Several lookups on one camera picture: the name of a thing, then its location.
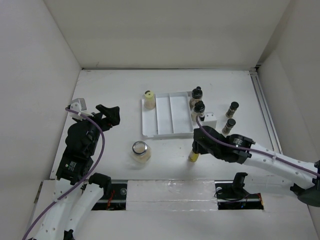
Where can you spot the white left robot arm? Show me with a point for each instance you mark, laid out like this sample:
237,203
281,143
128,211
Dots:
77,187

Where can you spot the white divided organizer tray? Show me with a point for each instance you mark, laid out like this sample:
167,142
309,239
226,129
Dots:
170,118

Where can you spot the black-lid spice shaker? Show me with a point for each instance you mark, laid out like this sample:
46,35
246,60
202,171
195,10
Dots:
232,109
228,126

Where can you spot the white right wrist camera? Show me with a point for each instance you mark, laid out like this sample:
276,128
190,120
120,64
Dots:
208,119

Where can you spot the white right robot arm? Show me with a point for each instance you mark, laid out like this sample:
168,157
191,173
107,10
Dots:
241,148

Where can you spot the yellow-lid rice jar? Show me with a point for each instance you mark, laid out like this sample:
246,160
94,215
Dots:
149,100

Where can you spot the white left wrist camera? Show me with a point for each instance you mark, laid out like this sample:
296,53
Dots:
78,106

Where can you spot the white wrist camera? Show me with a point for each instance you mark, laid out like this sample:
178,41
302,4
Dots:
78,106
208,119

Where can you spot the glass rice jar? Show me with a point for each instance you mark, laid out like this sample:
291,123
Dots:
140,152

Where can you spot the yellow-label brown sauce bottle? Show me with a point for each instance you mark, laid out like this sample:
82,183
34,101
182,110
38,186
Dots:
193,155

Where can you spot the aluminium frame rail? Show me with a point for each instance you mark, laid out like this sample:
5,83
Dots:
267,120

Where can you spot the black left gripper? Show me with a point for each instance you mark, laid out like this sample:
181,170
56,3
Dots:
112,116

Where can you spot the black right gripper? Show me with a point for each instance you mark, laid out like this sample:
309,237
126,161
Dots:
197,147

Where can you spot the black-capped round bottle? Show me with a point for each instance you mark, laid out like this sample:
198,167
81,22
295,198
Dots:
198,108
195,96

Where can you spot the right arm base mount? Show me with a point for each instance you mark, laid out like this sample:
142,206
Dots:
231,195

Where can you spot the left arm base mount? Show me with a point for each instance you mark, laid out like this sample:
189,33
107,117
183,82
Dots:
115,200

